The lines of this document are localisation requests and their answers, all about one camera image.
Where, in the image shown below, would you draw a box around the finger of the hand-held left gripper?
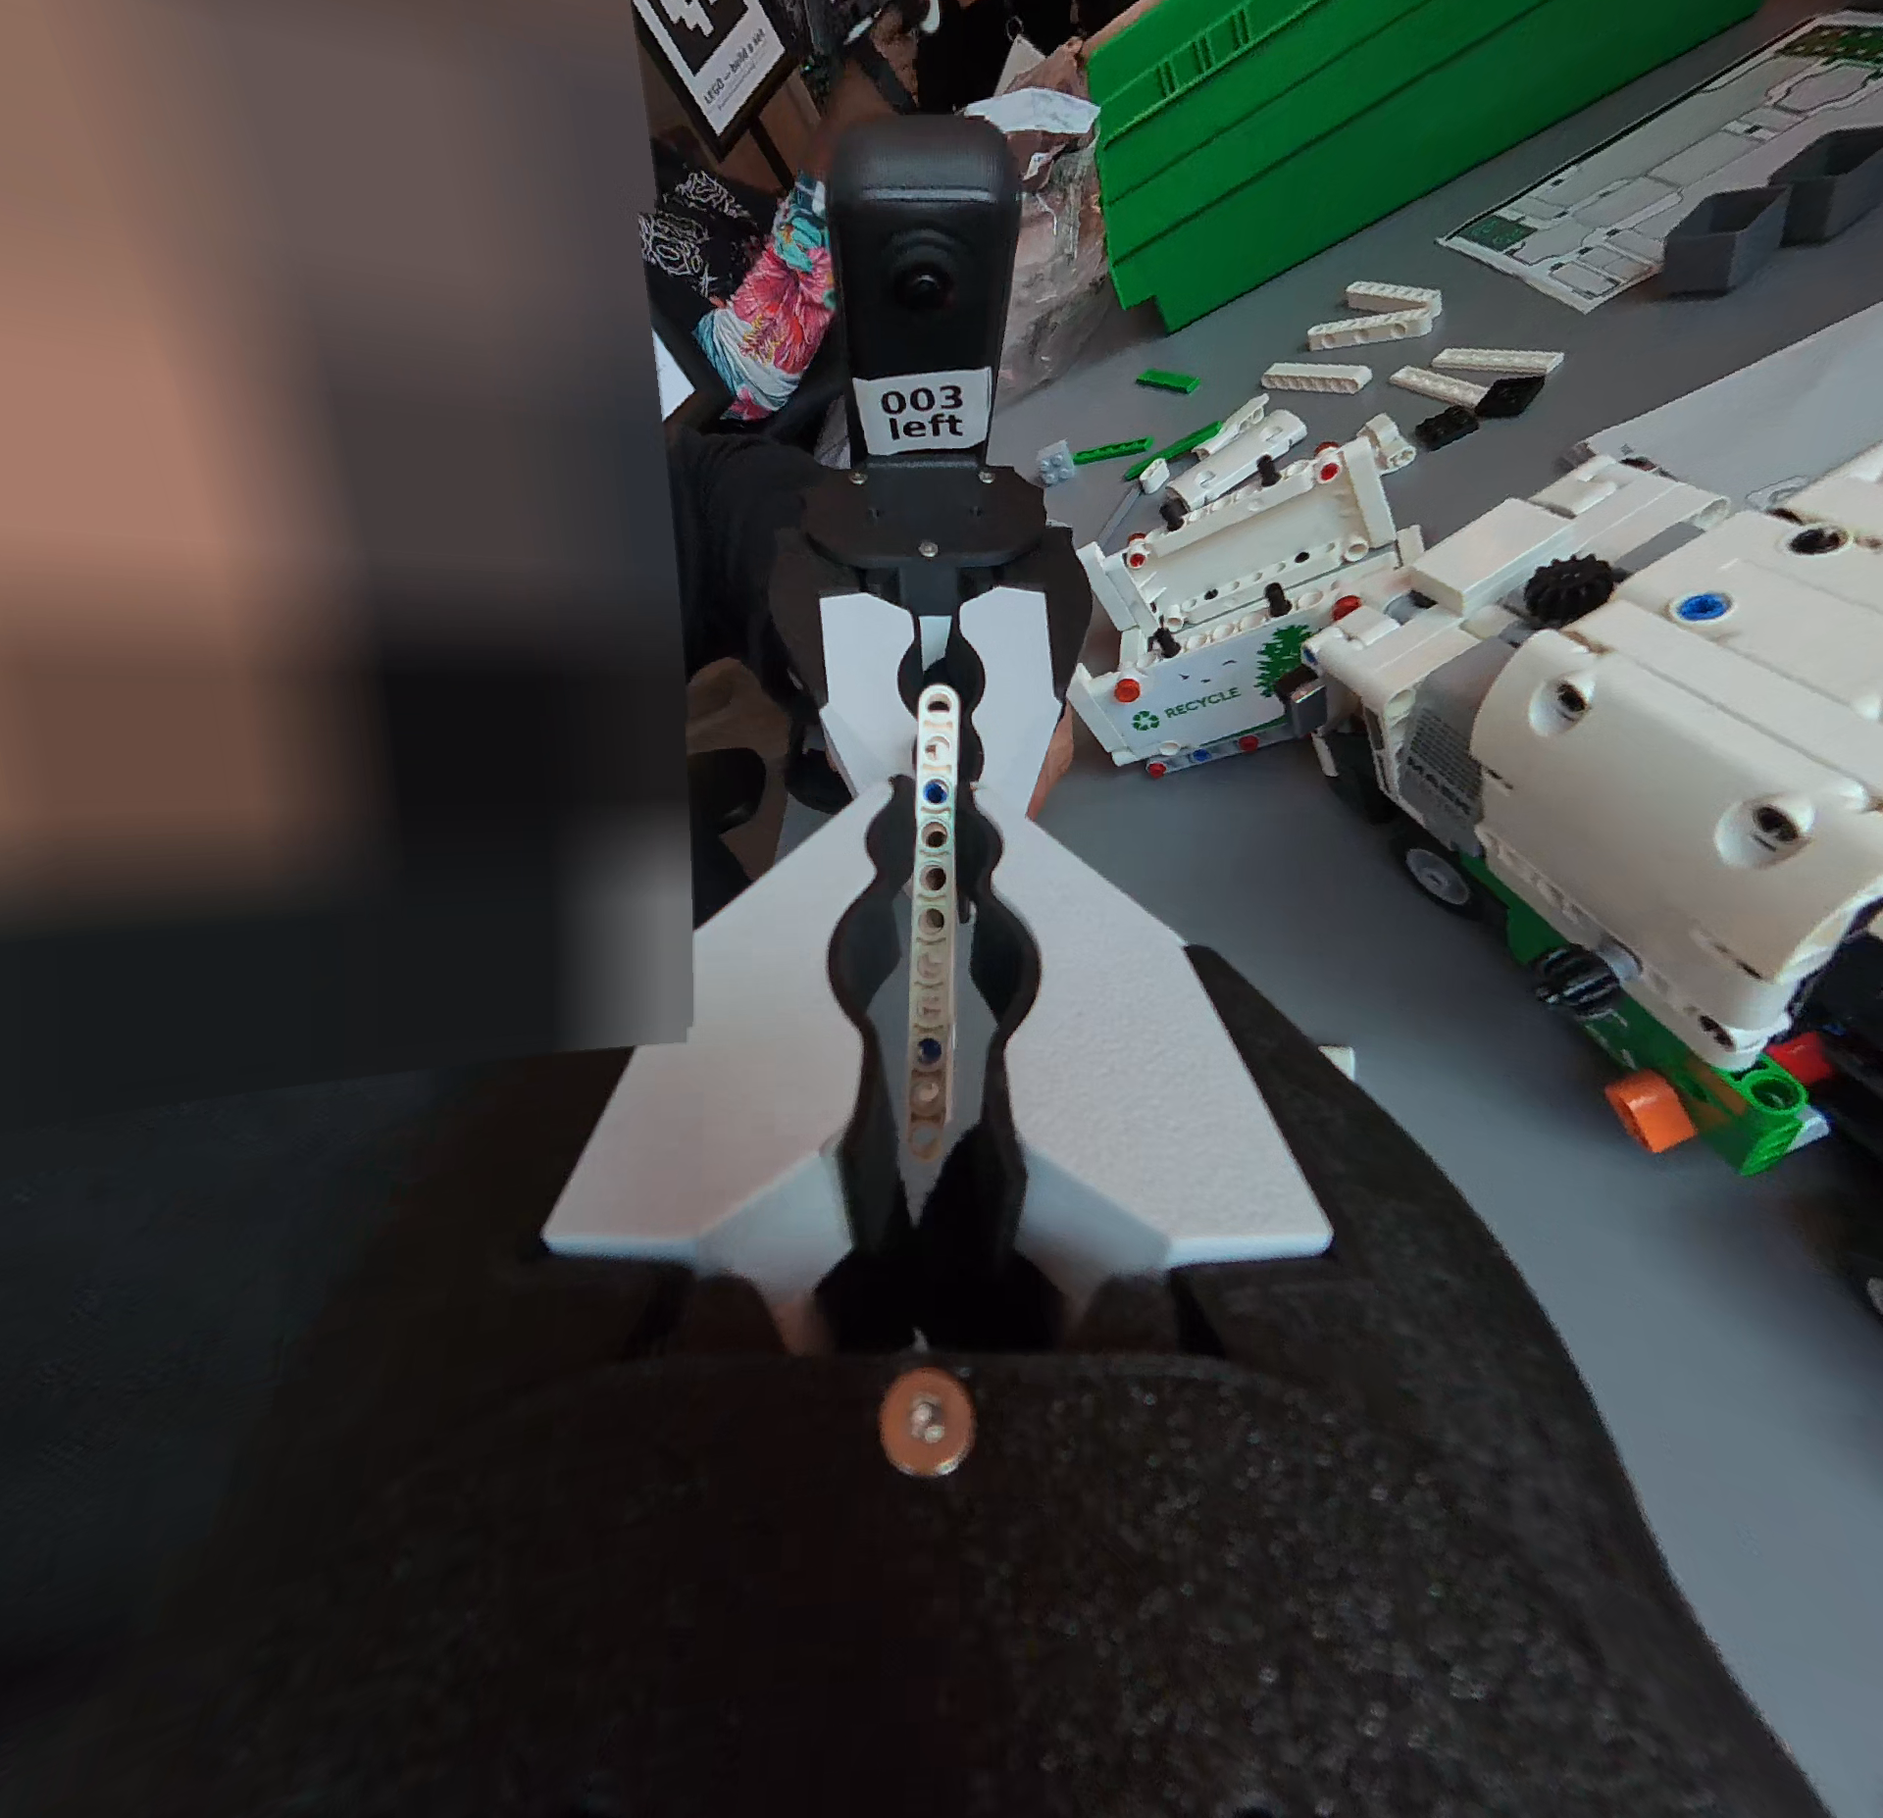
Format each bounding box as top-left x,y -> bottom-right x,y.
956,589 -> 1069,823
816,594 -> 929,808

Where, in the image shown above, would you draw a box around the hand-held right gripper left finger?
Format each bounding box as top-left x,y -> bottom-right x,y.
539,777 -> 908,1359

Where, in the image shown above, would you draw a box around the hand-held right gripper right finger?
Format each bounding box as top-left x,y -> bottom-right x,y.
967,784 -> 1337,1329

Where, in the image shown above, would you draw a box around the long white lego beam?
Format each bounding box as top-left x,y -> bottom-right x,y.
887,682 -> 982,1170

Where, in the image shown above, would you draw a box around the person's left forearm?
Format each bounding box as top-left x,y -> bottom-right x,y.
654,428 -> 812,716

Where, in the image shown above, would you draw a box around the white lego recycling container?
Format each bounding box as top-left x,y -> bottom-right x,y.
1067,394 -> 1427,774

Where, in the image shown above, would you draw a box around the group of loose lego beams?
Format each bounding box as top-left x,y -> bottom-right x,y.
1263,281 -> 1567,410

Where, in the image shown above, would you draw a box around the white green lego truck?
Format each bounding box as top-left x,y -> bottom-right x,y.
1302,441 -> 1883,1319

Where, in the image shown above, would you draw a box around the crumpled clear plastic bags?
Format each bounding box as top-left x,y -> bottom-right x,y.
964,46 -> 1124,370

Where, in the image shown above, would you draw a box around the floral printed fabric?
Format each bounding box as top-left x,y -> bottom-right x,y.
690,178 -> 841,421

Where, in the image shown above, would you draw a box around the black office chair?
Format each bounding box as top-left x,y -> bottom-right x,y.
690,655 -> 841,922

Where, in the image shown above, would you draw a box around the black white patterned fabric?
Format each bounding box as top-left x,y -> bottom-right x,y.
638,171 -> 782,342

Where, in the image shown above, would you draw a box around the black framed marker sign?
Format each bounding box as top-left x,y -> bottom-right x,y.
621,0 -> 834,190

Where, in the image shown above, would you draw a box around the green plastic bin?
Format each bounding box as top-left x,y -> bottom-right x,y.
1087,0 -> 1786,334

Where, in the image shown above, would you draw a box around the person's black clothing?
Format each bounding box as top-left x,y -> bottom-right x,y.
0,1038 -> 591,1818

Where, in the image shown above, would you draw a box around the green white printed sheet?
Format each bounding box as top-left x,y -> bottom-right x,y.
1439,8 -> 1883,316

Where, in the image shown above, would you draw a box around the small grey plastic tray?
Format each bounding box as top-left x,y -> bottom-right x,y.
1663,182 -> 1797,299
1768,125 -> 1883,249

